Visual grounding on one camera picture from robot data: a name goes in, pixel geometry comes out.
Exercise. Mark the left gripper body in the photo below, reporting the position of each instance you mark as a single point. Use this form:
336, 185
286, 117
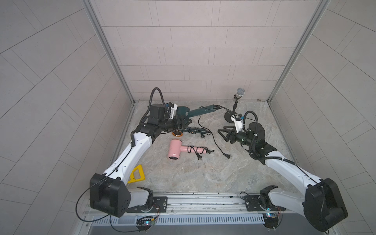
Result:
170, 125

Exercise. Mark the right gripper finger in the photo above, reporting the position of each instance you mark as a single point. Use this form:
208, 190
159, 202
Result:
229, 128
227, 136

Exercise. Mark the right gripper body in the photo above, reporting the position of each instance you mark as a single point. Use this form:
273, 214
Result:
243, 138

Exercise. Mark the green hair dryer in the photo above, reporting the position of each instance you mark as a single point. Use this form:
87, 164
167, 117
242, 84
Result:
194, 111
192, 130

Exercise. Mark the pink hair dryer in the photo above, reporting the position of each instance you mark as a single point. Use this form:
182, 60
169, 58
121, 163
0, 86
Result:
176, 148

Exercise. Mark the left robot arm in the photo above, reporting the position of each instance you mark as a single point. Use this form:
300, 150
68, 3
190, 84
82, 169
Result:
108, 191

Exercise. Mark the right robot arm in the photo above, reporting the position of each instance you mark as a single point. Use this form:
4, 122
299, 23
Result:
304, 181

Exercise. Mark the microphone on black stand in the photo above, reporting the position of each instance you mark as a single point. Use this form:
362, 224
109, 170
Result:
229, 114

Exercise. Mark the yellow triangular plastic piece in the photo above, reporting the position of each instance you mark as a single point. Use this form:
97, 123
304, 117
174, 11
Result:
137, 175

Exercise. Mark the right circuit board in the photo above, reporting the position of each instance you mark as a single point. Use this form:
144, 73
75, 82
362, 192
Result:
271, 220

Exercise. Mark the circuit board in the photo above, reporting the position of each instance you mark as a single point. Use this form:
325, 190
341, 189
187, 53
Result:
271, 220
146, 221

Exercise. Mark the left circuit board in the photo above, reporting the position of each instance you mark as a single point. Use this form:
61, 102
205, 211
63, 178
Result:
146, 221

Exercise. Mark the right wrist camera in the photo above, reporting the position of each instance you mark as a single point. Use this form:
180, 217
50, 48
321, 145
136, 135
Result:
238, 122

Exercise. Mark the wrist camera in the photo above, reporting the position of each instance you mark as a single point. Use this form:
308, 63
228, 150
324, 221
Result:
171, 110
238, 122

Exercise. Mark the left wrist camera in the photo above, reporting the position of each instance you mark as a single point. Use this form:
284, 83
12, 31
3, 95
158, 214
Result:
171, 110

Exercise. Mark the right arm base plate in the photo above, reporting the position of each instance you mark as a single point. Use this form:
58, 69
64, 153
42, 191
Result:
253, 203

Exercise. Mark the aluminium rail frame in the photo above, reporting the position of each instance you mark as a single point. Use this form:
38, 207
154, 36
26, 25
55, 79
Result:
221, 203

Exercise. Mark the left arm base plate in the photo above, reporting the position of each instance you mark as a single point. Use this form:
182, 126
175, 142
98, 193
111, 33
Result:
159, 204

